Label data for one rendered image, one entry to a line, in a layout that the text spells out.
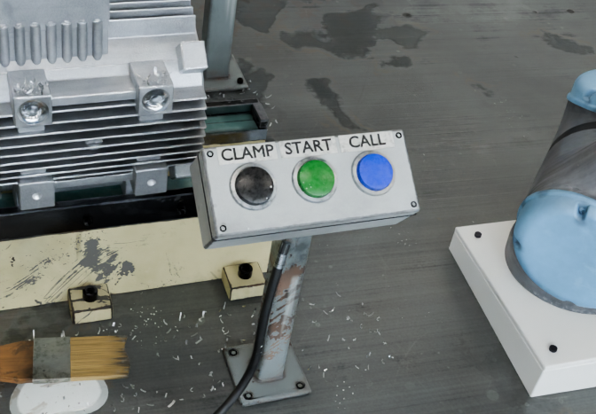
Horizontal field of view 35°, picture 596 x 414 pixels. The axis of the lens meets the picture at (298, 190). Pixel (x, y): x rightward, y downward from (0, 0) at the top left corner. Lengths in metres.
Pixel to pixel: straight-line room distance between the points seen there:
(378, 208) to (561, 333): 0.32
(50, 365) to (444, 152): 0.59
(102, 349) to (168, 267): 0.11
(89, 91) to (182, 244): 0.22
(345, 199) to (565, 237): 0.19
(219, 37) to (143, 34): 0.42
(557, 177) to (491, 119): 0.51
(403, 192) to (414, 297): 0.30
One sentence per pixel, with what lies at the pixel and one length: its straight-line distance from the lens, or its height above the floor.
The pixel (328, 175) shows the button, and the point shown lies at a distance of 0.73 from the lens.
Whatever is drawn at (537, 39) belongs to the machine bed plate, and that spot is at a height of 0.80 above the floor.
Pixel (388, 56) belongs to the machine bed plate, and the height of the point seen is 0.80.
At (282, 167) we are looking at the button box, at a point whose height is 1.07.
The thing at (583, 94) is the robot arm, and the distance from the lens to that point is 0.92.
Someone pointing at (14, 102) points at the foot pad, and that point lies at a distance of 0.77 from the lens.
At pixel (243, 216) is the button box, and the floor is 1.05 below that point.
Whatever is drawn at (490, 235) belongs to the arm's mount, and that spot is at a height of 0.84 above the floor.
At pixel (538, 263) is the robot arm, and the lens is 0.83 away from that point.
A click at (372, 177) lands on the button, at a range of 0.74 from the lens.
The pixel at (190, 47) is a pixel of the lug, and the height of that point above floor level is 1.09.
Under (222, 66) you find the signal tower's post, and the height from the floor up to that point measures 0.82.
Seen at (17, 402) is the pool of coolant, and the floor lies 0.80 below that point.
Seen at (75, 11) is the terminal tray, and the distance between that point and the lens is 0.79.
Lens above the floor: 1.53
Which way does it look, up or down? 40 degrees down
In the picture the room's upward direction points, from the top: 11 degrees clockwise
